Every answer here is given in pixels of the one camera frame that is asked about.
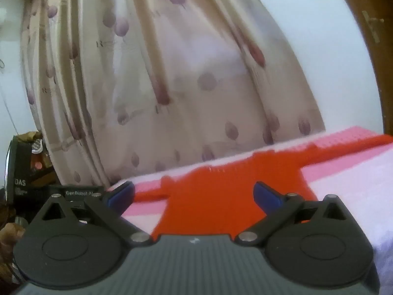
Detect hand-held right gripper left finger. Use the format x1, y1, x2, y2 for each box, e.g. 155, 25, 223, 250
30, 181, 153, 247

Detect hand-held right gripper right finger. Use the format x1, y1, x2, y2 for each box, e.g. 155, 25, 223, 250
235, 182, 358, 247

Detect red knitted sweater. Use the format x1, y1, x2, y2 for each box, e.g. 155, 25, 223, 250
135, 142, 388, 242

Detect person's left hand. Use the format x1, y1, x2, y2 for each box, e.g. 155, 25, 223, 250
0, 221, 26, 254

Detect brown blurry object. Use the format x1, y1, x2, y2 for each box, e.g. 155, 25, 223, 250
18, 131, 47, 156

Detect pink checkered bed sheet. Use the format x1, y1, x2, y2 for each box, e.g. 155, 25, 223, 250
115, 125, 393, 295

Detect beige leaf print curtain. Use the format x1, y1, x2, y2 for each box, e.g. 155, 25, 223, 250
18, 0, 326, 192

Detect brass door hinge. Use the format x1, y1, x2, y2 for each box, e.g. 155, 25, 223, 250
361, 9, 385, 44

